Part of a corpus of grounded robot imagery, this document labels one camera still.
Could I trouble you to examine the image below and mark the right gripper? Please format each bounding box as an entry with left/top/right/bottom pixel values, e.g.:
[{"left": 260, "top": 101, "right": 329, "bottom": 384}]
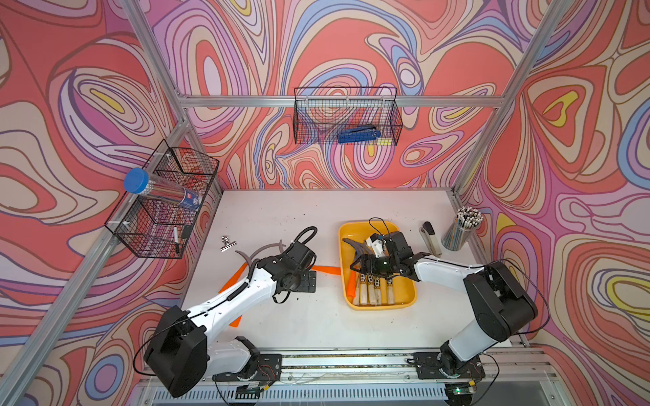
[{"left": 350, "top": 254, "right": 399, "bottom": 277}]

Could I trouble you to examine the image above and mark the yellow plastic tray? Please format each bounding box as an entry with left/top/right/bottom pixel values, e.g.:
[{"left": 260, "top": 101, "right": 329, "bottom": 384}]
[{"left": 339, "top": 221, "right": 417, "bottom": 311}]

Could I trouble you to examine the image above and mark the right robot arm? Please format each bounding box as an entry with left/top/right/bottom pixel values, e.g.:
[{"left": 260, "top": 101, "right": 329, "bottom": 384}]
[{"left": 341, "top": 228, "right": 538, "bottom": 378}]

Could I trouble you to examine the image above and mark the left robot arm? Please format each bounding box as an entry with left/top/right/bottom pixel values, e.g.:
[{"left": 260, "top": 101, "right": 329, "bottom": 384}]
[{"left": 143, "top": 226, "right": 318, "bottom": 398}]

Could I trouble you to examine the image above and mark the silver bulldog clip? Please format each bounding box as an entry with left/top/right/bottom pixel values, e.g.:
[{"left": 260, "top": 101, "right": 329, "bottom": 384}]
[{"left": 220, "top": 235, "right": 237, "bottom": 252}]

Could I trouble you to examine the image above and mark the cup of pencils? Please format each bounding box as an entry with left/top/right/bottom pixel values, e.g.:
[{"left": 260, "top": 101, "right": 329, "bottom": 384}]
[{"left": 441, "top": 206, "right": 484, "bottom": 251}]

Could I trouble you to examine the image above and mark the black marker in basket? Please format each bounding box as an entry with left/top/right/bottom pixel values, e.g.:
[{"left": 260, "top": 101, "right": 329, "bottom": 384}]
[{"left": 173, "top": 227, "right": 180, "bottom": 255}]

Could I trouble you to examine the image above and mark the blue tool in basket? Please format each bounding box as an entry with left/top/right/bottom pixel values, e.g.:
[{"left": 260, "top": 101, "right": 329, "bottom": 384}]
[{"left": 337, "top": 125, "right": 382, "bottom": 144}]

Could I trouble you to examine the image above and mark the clear bottle blue cap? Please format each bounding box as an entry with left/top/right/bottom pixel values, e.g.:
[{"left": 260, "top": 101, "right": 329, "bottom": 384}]
[{"left": 123, "top": 167, "right": 201, "bottom": 211}]

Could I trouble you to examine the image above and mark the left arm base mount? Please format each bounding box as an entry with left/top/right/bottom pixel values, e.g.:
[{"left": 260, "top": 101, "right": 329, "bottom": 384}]
[{"left": 212, "top": 336, "right": 283, "bottom": 385}]

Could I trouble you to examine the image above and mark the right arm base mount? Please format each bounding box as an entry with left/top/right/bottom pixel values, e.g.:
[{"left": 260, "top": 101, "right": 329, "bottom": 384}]
[{"left": 406, "top": 351, "right": 486, "bottom": 381}]

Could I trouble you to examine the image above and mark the back wire basket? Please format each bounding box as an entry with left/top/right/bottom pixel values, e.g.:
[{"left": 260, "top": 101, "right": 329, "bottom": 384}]
[{"left": 293, "top": 85, "right": 403, "bottom": 145}]

